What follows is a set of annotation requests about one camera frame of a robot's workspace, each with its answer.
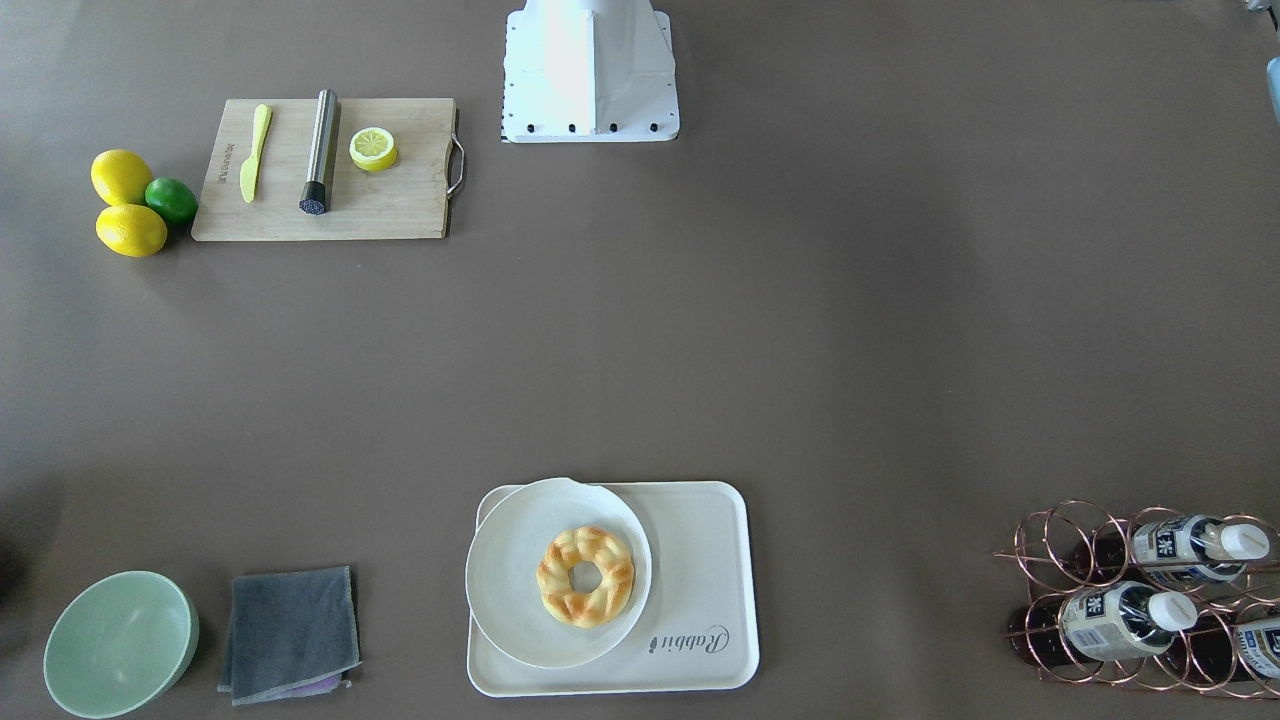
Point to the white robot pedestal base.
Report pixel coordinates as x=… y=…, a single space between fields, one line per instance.
x=589 y=72

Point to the grey folded cloth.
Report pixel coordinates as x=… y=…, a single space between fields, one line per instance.
x=290 y=635

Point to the yellow lemon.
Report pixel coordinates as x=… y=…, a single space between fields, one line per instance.
x=132 y=230
x=120 y=177

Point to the steel muddler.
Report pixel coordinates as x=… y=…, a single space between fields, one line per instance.
x=314 y=194

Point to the yellow plastic knife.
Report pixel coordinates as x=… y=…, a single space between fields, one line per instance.
x=249 y=171

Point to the glazed braided donut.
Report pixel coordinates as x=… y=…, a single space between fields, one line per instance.
x=610 y=556

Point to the copper wire bottle rack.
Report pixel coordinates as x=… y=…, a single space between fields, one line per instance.
x=1047 y=546

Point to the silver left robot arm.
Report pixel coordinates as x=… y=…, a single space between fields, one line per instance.
x=1272 y=75

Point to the halved lemon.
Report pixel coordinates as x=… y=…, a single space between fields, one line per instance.
x=373 y=149

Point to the cream serving tray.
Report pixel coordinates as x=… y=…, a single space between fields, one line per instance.
x=697 y=631

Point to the yellow lemon far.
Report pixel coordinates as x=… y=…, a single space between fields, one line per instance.
x=120 y=177

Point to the green lime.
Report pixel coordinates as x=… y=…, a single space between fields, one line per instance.
x=172 y=199

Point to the yellow lemon near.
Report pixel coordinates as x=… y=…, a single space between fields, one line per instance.
x=132 y=230

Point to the wooden cutting board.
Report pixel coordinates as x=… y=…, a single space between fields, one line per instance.
x=406 y=202

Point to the tea bottle white cap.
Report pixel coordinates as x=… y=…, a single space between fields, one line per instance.
x=1126 y=621

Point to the mint green bowl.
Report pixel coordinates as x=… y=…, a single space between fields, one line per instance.
x=120 y=644

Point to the white round plate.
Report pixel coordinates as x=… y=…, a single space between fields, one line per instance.
x=501 y=586

